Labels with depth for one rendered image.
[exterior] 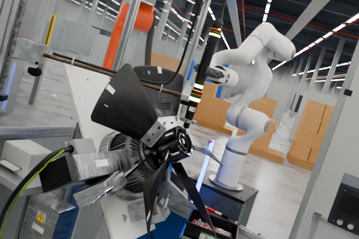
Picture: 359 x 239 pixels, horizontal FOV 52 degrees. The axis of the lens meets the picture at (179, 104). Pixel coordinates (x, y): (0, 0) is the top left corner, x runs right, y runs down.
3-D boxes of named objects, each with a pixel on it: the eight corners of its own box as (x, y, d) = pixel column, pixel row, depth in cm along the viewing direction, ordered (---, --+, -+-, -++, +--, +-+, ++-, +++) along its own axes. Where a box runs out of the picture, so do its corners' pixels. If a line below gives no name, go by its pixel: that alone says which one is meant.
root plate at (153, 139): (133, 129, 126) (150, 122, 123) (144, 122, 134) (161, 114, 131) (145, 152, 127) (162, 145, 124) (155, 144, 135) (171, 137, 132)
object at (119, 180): (112, 193, 112) (106, 181, 112) (122, 185, 118) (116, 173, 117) (119, 190, 111) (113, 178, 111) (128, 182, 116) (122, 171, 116)
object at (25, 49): (8, 57, 128) (14, 34, 127) (14, 57, 135) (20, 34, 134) (38, 66, 130) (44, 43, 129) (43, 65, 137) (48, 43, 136)
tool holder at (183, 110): (174, 119, 138) (182, 94, 137) (173, 116, 145) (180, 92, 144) (197, 126, 140) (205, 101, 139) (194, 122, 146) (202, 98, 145)
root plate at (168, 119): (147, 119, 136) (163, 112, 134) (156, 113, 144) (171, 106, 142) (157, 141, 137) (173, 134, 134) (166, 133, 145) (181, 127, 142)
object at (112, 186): (143, 163, 132) (87, 210, 100) (141, 158, 132) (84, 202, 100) (148, 161, 132) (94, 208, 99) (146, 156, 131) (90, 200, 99)
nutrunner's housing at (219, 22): (181, 127, 141) (218, 9, 136) (180, 125, 144) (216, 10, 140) (191, 130, 141) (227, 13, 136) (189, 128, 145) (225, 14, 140)
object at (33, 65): (24, 74, 131) (28, 61, 131) (28, 73, 135) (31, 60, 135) (39, 78, 132) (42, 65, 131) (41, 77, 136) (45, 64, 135)
